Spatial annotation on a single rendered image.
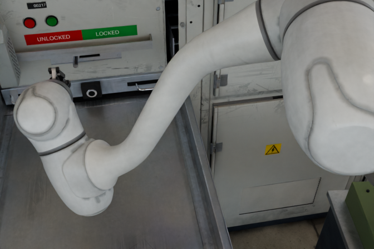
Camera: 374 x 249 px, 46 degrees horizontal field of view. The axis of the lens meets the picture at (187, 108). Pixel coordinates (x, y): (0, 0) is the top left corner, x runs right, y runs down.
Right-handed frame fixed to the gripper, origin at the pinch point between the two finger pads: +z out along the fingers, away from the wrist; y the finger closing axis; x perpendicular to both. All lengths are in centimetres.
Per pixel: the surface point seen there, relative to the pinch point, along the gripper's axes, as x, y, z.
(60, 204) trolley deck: -3.3, 28.6, -12.6
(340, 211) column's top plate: 71, 41, -15
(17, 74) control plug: -12.8, -3.6, 6.2
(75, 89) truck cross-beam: 0.9, 4.2, 19.7
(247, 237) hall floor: 63, 86, 58
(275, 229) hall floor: 77, 85, 59
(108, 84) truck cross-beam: 11.3, 3.5, 19.2
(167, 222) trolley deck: 22.6, 33.6, -21.3
